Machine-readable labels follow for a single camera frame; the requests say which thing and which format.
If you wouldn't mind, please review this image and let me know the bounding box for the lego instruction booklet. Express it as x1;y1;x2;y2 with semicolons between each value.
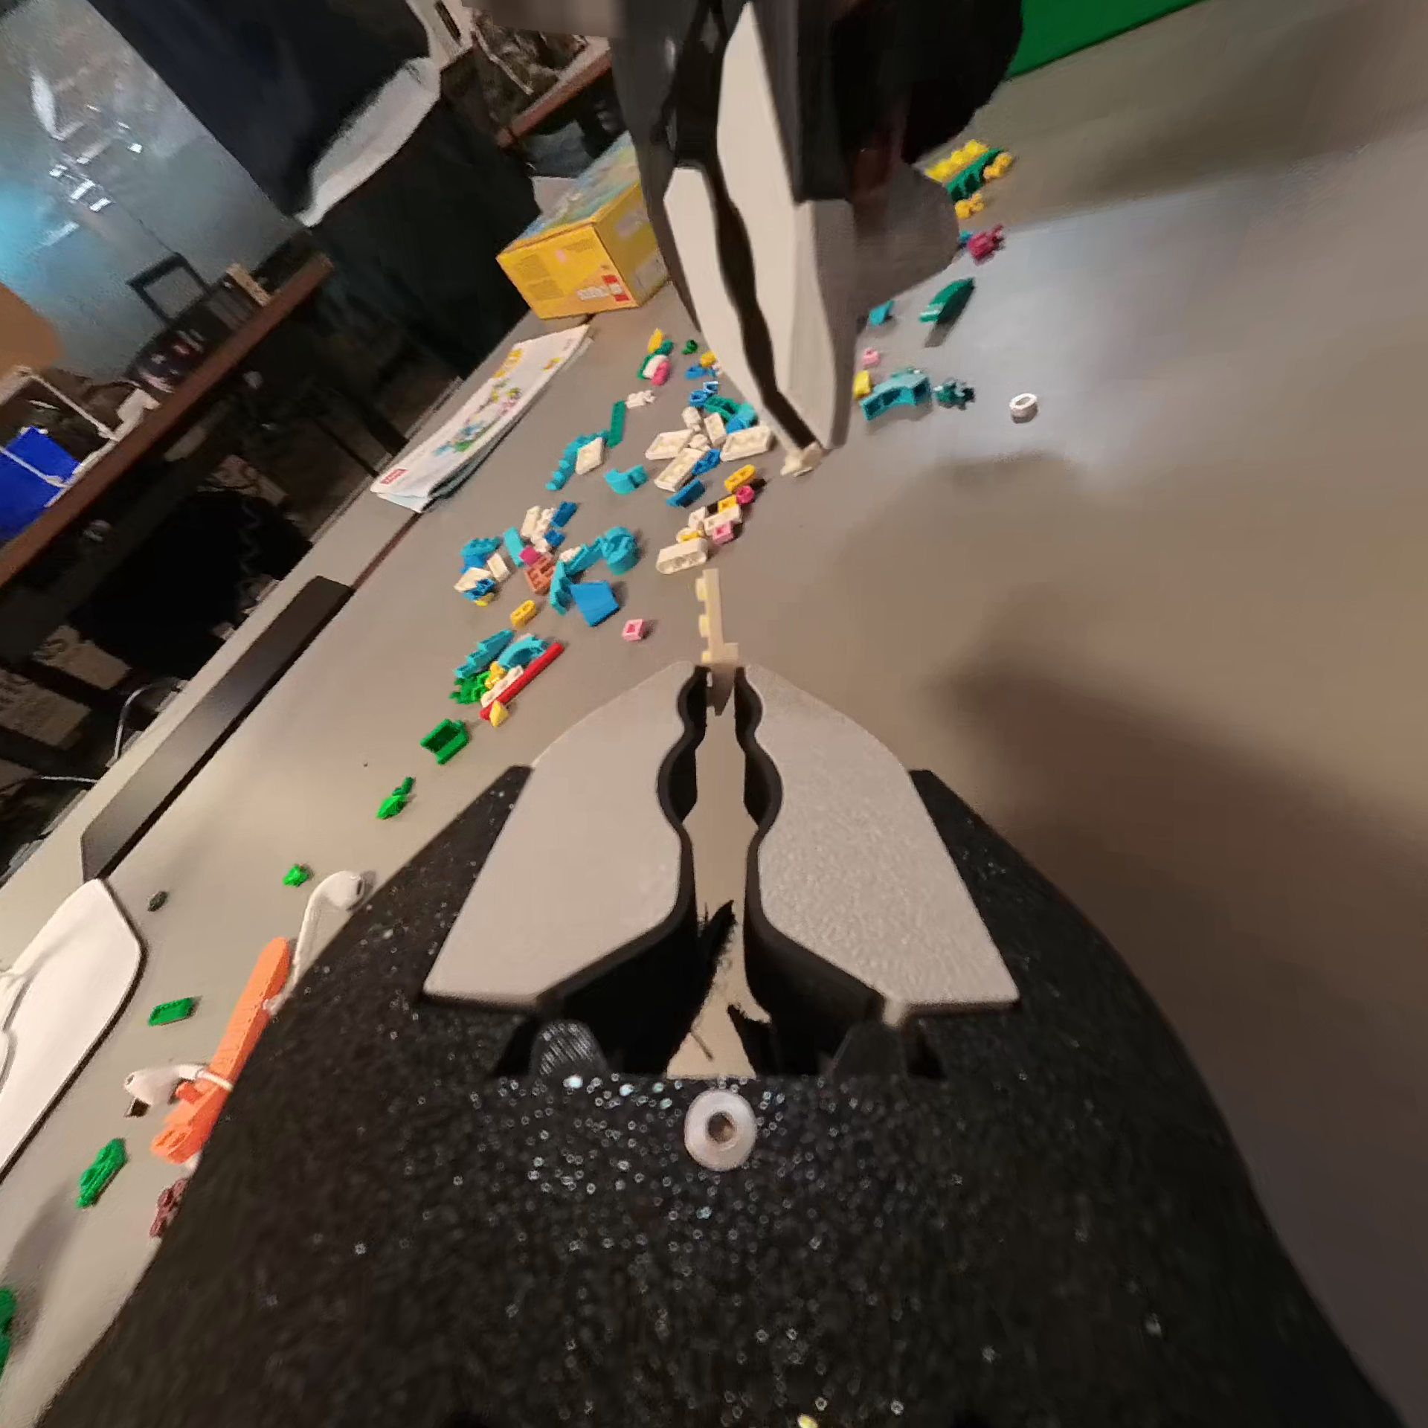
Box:
373;323;593;515

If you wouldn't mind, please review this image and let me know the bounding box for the blue storage bin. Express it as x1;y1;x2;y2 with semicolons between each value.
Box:
0;430;84;540

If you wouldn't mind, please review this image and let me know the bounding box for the pile of colourful lego bricks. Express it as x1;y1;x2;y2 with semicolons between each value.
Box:
451;329;783;729

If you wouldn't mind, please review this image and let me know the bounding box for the wooden desk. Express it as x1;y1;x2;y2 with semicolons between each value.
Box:
0;255;335;593

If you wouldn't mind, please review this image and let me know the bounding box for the orange brick separator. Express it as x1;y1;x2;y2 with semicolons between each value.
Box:
152;937;293;1165

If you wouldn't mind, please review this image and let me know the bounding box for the turquoise lego arch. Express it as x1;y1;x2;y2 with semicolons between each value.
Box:
856;368;936;425

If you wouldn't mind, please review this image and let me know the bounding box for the black chair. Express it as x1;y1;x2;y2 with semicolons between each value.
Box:
128;252;205;328

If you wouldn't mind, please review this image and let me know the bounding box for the yellow green lego cluster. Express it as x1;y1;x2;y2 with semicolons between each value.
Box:
925;137;1013;221

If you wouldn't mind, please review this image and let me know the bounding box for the white tray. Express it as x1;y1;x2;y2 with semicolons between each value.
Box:
0;880;147;1172

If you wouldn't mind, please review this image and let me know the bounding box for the yellow lego box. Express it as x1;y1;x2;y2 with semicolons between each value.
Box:
496;134;671;321

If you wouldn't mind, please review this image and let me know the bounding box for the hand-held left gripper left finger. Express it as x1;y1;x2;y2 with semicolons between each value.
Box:
424;663;716;1007

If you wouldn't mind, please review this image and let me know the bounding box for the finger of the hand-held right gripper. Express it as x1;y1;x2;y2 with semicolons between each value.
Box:
662;161;803;435
719;0;962;451

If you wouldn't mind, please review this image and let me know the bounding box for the cardboard sheet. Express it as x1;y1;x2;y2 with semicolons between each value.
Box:
0;285;63;383

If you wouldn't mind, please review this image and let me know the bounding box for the white earbud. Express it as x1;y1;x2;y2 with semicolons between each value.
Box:
123;1061;208;1118
293;868;376;986

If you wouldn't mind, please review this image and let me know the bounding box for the green backdrop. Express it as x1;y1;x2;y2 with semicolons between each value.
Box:
1004;0;1211;78

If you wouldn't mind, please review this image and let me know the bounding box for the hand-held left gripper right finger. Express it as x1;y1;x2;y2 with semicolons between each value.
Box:
735;663;1022;1027

